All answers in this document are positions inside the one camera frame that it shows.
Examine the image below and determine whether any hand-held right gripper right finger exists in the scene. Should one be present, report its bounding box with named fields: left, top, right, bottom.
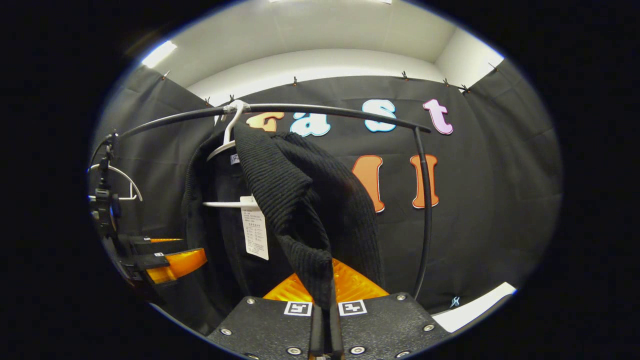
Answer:
left=327, top=258, right=449, bottom=360

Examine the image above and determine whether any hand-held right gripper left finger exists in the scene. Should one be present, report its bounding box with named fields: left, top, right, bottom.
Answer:
left=206, top=272, right=327, bottom=360

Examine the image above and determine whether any black knit sweater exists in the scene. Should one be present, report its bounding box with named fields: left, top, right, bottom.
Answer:
left=181, top=121, right=386, bottom=333

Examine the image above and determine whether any white clothes hanger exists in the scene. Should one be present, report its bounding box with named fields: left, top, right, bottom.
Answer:
left=202, top=99, right=260, bottom=210
left=87, top=164, right=144, bottom=202

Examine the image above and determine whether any black clothes rack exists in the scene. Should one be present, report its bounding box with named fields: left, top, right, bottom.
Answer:
left=116, top=102, right=434, bottom=301

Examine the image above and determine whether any white paper garment tag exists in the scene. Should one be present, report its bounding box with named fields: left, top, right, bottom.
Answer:
left=240, top=196, right=270, bottom=261

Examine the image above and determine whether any small ceiling light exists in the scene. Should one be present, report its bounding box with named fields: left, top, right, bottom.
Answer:
left=141, top=40, right=178, bottom=69

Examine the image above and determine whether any row of backdrop clips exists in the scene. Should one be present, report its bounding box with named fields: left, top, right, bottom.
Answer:
left=161, top=62, right=499, bottom=106

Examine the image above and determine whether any black backdrop cloth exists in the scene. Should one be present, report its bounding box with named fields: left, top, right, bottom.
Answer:
left=90, top=59, right=563, bottom=336

